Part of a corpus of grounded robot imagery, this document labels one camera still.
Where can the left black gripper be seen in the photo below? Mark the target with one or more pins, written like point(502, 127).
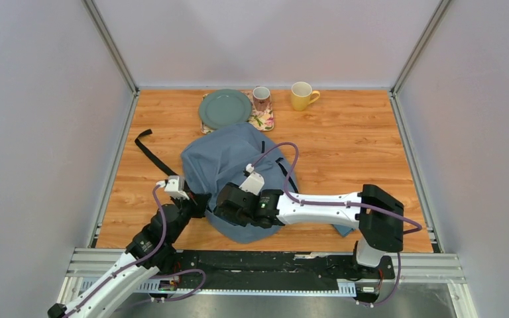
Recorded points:
point(198, 202)

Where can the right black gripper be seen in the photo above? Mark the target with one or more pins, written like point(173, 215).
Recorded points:
point(230, 217)

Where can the blue-grey fabric backpack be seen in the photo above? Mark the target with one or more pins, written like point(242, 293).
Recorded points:
point(220, 157)

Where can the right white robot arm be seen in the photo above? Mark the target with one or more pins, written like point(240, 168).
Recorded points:
point(374, 212)

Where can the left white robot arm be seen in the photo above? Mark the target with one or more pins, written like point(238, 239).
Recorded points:
point(150, 253)

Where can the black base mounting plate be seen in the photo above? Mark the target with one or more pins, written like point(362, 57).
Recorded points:
point(273, 271)

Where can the floral serving tray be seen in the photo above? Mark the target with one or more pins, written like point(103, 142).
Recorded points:
point(262, 121)

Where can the green ceramic plate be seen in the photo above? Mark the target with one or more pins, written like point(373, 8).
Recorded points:
point(224, 107)

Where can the small teal wallet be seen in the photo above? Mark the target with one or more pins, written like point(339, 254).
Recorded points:
point(343, 230)

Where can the pink patterned mug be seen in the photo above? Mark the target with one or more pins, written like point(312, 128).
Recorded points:
point(261, 98)

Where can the yellow ceramic mug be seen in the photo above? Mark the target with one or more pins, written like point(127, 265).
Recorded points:
point(303, 95)

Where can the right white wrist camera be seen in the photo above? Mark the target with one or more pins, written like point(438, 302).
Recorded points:
point(254, 182)

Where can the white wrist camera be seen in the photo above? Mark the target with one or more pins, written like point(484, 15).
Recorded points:
point(254, 182)
point(174, 186)

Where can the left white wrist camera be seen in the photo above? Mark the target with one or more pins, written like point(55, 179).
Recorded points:
point(174, 186)

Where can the aluminium front frame rail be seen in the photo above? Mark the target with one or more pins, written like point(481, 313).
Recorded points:
point(88, 265)

